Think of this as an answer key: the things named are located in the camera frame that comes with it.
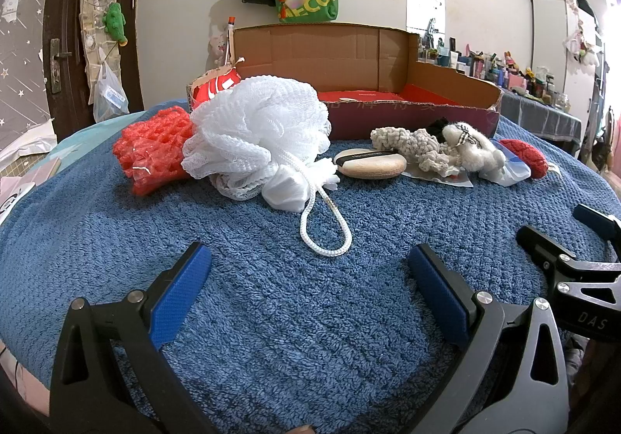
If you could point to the blue white plastic pouch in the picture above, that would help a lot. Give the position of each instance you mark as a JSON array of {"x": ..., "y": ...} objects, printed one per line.
[{"x": 512, "y": 172}]

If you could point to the red foam net sleeve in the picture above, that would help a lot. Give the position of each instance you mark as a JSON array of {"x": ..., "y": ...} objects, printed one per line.
[{"x": 150, "y": 152}]

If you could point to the cream knitted rope scrunchie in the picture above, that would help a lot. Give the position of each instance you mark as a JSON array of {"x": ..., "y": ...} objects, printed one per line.
[{"x": 420, "y": 148}]

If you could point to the blue knitted blanket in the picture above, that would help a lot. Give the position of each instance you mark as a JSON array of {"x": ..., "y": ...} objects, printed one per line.
[{"x": 277, "y": 336}]

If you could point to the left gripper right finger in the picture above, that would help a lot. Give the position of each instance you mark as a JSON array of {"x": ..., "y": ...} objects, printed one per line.
[{"x": 509, "y": 376}]

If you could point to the white plush bunny keychain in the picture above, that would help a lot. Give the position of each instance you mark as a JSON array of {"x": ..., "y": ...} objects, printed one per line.
[{"x": 477, "y": 153}]

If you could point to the beige round powder puff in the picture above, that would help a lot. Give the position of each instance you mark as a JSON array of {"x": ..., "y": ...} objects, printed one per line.
[{"x": 370, "y": 164}]

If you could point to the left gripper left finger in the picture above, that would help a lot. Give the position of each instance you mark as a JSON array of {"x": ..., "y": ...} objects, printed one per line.
[{"x": 109, "y": 374}]

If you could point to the black fuzzy scrunchie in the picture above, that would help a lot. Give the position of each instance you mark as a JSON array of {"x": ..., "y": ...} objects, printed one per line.
[{"x": 436, "y": 129}]

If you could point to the white mesh bath pouf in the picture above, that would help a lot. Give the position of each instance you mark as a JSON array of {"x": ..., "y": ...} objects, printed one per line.
[{"x": 265, "y": 135}]

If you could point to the clear plastic bag hanging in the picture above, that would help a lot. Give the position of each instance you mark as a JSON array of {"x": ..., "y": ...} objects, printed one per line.
[{"x": 110, "y": 101}]

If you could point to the pink plush toy on wall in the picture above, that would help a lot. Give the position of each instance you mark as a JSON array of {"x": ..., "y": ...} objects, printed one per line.
[{"x": 219, "y": 48}]

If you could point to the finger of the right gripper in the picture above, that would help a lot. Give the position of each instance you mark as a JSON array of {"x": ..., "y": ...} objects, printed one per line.
[
  {"x": 606, "y": 226},
  {"x": 549, "y": 256}
]

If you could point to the green plush toy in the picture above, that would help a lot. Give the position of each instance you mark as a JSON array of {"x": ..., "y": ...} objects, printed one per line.
[{"x": 114, "y": 22}]

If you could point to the cardboard box red lining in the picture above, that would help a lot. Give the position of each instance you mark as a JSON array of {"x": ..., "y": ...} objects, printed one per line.
[{"x": 367, "y": 76}]

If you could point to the table with dark cloth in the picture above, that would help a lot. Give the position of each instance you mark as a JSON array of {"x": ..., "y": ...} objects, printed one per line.
[{"x": 543, "y": 121}]

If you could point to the dark wooden door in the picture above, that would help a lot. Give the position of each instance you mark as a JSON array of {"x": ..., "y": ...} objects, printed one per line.
[{"x": 72, "y": 38}]

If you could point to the hanging fabric organizer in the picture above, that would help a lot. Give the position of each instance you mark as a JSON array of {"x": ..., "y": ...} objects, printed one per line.
[{"x": 97, "y": 44}]

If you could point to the red knitted flower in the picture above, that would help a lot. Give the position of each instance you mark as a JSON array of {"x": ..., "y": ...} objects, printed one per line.
[{"x": 528, "y": 154}]

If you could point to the white cabinet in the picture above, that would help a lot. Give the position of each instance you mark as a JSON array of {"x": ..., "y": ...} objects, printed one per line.
[{"x": 555, "y": 23}]

